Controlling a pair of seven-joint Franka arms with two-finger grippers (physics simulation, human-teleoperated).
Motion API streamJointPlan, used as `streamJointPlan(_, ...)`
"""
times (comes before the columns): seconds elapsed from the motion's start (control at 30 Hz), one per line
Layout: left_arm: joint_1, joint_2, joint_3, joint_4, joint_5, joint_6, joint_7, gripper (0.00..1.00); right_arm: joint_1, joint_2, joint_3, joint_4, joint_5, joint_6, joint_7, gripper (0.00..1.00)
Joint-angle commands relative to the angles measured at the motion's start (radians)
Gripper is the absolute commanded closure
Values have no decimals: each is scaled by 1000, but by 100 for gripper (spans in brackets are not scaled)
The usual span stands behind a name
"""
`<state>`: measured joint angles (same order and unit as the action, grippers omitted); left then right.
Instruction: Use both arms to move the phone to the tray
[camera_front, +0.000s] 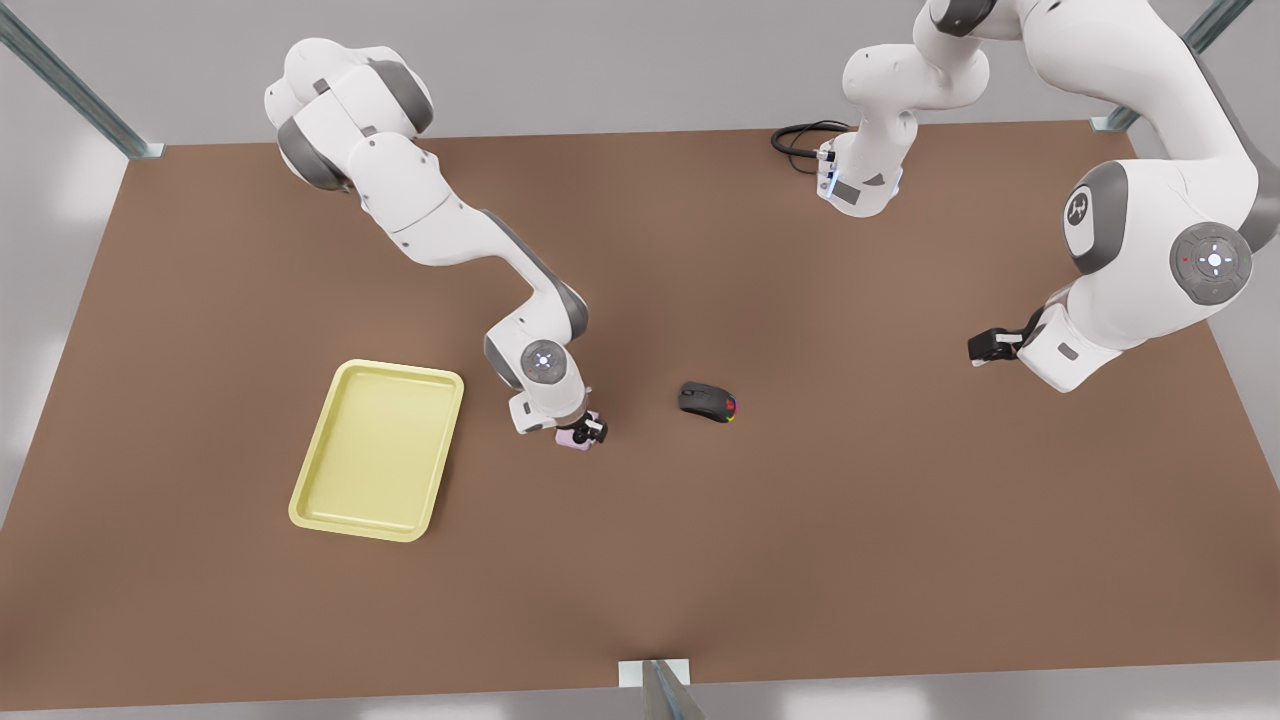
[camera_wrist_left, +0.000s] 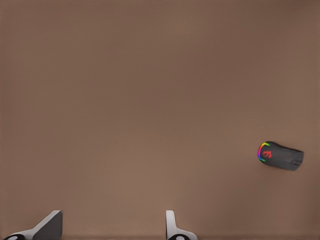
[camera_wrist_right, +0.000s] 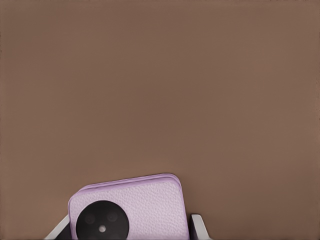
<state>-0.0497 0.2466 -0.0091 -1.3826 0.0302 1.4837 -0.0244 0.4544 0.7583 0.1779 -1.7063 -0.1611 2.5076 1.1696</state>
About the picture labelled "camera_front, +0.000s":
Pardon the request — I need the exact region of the small pink block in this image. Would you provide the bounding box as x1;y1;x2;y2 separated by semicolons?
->
554;410;602;454

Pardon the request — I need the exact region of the black computer mouse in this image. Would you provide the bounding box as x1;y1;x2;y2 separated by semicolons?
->
678;381;739;424

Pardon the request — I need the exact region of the yellow rectangular tray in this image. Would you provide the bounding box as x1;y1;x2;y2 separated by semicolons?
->
288;360;465;543

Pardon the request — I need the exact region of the silver frame post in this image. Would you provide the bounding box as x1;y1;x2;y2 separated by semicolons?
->
1090;0;1257;134
0;5;166;161
618;658;707;720

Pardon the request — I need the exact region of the black cable loop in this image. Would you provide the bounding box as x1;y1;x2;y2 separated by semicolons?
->
771;121;852;173

